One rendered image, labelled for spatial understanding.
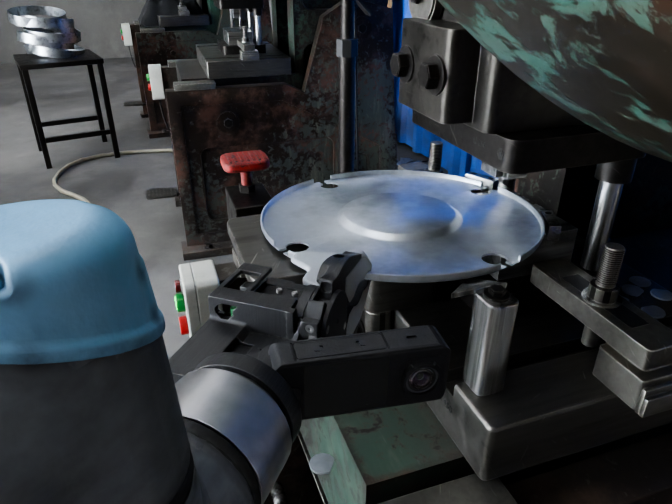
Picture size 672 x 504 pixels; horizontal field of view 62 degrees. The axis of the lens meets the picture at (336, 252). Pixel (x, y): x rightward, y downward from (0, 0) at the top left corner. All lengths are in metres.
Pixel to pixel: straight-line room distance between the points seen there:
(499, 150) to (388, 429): 0.27
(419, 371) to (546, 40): 0.23
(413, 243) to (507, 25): 0.36
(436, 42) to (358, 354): 0.30
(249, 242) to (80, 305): 0.39
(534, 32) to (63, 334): 0.16
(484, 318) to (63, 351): 0.34
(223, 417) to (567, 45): 0.21
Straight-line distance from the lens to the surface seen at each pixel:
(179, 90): 2.05
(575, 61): 0.19
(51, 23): 3.36
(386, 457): 0.52
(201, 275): 0.82
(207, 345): 0.36
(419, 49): 0.55
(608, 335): 0.53
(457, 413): 0.51
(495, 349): 0.47
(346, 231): 0.55
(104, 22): 7.12
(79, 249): 0.17
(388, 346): 0.35
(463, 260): 0.51
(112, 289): 0.18
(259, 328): 0.37
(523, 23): 0.18
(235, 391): 0.30
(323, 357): 0.34
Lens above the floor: 1.03
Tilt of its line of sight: 28 degrees down
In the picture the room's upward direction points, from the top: straight up
